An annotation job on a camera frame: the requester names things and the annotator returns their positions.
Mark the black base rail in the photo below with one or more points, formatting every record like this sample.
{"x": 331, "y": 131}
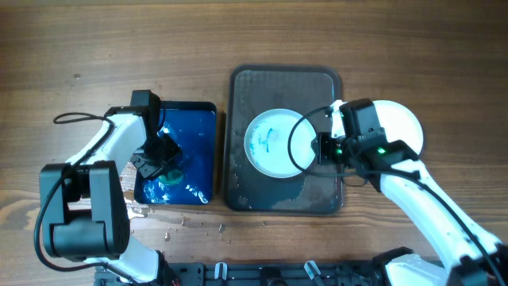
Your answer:
{"x": 343, "y": 273}

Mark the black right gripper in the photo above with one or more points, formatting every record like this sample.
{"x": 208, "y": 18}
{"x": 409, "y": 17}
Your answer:
{"x": 324, "y": 149}

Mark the white plate blue smears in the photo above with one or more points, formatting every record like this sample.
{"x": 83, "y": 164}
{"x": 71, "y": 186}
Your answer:
{"x": 278, "y": 143}

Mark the dark metal serving tray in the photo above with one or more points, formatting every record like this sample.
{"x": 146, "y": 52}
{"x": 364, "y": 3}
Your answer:
{"x": 254, "y": 89}

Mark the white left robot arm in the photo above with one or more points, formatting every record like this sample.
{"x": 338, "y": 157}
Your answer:
{"x": 83, "y": 220}

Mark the black tray of blue water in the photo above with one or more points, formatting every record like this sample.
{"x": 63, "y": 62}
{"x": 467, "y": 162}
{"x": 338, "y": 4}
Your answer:
{"x": 192, "y": 126}

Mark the white plate aside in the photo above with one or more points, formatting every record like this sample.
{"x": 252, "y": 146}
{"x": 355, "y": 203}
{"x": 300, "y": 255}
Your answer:
{"x": 400, "y": 123}

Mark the green sponge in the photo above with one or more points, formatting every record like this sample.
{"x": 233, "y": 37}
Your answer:
{"x": 173, "y": 177}

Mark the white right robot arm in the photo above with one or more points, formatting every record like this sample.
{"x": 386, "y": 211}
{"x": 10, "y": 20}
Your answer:
{"x": 469, "y": 254}

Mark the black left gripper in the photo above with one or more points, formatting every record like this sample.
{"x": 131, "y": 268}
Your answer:
{"x": 149, "y": 171}

